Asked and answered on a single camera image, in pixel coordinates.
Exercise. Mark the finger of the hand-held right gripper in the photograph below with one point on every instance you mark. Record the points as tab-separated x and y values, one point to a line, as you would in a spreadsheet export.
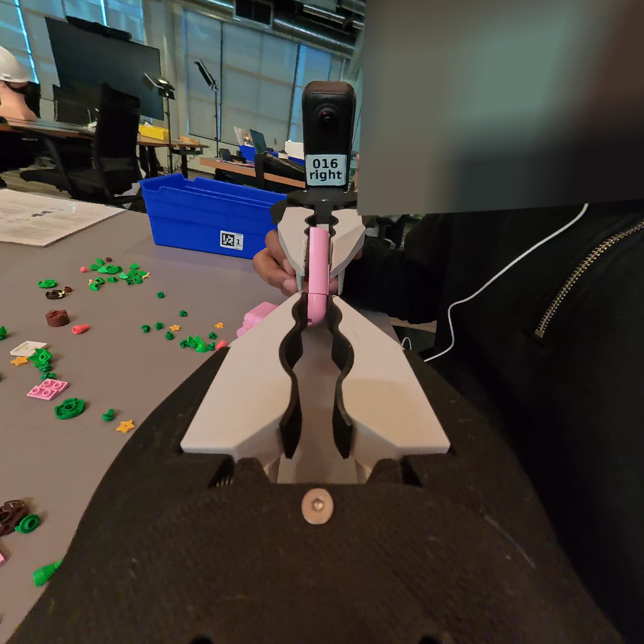
292	236
347	236

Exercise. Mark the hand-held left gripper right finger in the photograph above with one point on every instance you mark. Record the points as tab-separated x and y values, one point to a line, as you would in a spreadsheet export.
392	402

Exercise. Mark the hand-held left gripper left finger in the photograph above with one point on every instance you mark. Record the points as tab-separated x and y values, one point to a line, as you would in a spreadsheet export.
236	402

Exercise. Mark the pink brick block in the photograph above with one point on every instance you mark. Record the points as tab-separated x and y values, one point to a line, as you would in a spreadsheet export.
318	271

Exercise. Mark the person's right hand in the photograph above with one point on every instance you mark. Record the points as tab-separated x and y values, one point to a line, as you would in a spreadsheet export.
271	266

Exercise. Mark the open laptop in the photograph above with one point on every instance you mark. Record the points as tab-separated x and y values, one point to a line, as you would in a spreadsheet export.
259	141

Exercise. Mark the pink brick animal body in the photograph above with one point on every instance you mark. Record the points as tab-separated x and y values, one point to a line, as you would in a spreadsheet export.
254	317

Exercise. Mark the wooden top office desk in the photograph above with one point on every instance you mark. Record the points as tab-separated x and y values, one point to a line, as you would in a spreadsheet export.
236	168
171	143

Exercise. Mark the blue plastic bin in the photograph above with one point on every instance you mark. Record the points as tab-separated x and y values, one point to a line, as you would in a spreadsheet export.
186	221

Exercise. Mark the scattered small green clips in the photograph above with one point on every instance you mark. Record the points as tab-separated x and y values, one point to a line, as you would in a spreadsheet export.
108	415

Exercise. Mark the black light stand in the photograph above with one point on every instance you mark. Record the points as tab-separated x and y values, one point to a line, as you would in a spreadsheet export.
204	70
158	83

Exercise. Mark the person's black jacket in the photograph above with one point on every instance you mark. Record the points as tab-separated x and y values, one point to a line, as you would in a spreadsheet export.
553	427

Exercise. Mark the yellow plastic bin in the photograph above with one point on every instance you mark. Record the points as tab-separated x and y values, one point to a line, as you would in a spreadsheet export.
153	132

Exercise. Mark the green round plate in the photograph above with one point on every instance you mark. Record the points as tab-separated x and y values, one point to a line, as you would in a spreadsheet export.
43	285
60	412

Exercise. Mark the pile of green leaf pieces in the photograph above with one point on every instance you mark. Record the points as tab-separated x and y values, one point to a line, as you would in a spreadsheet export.
113	269

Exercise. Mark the pink two-stud plate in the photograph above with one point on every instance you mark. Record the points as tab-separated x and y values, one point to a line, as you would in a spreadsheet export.
40	393
55	385

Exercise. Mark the brown round brick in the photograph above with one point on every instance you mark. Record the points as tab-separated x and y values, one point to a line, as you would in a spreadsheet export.
57	319

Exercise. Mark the black office chair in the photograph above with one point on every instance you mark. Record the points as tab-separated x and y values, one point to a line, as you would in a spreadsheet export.
115	141

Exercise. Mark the dark brown lumpy piece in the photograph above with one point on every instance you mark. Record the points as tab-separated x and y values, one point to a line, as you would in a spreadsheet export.
54	295

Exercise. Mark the white square tile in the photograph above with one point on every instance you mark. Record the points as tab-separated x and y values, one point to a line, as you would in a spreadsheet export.
27	348

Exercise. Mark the large black monitor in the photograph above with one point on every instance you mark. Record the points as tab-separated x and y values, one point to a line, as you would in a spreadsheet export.
100	65

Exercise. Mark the brown round holed plate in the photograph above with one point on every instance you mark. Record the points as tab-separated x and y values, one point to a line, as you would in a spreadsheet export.
20	505

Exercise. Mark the paper instruction sheet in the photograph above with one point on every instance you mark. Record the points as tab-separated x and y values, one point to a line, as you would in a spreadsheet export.
50	216

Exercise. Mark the green flexible rod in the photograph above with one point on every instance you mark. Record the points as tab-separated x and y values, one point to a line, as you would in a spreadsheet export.
45	573

